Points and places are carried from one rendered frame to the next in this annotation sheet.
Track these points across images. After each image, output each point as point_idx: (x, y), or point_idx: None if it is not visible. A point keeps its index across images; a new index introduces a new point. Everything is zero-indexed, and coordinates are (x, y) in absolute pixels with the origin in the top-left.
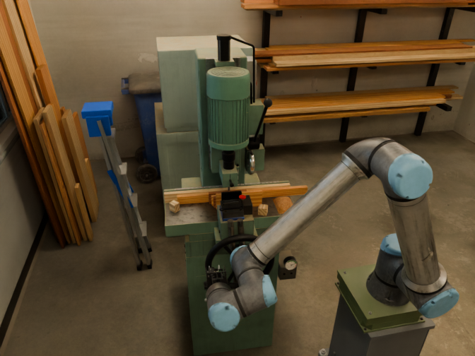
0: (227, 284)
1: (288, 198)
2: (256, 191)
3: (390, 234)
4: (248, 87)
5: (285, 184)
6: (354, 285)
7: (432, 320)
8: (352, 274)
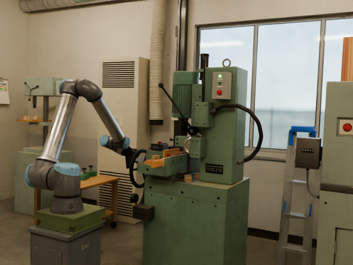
0: (131, 159)
1: (153, 160)
2: (166, 150)
3: (76, 165)
4: (174, 79)
5: (164, 158)
6: (89, 205)
7: (30, 228)
8: (95, 208)
